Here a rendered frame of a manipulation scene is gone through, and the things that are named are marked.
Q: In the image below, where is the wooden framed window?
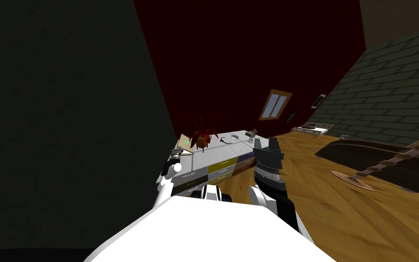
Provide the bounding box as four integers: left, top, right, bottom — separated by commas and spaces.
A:
258, 89, 293, 121

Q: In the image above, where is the brown floor lamp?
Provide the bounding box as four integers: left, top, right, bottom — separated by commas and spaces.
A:
330, 140, 419, 192

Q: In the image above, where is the pale low sideboard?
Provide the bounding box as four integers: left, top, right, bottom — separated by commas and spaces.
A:
291, 122, 336, 138

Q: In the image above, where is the white framed wall picture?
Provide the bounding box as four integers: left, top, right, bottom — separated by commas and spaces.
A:
311, 93, 327, 110

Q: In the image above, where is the small grey desk lamp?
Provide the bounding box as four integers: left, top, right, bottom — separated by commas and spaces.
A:
245, 128, 259, 144

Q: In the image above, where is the tan book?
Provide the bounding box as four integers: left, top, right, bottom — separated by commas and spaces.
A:
177, 133, 195, 154

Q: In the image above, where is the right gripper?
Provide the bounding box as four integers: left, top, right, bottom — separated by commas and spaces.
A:
253, 137, 285, 170

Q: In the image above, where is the red potted plant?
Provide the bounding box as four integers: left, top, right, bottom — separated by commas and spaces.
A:
190, 118, 219, 152

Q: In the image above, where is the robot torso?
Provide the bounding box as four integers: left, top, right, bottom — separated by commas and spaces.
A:
82, 183, 338, 262

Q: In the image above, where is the grey dresser with coloured drawers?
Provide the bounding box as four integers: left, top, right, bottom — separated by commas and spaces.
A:
156, 130, 273, 197

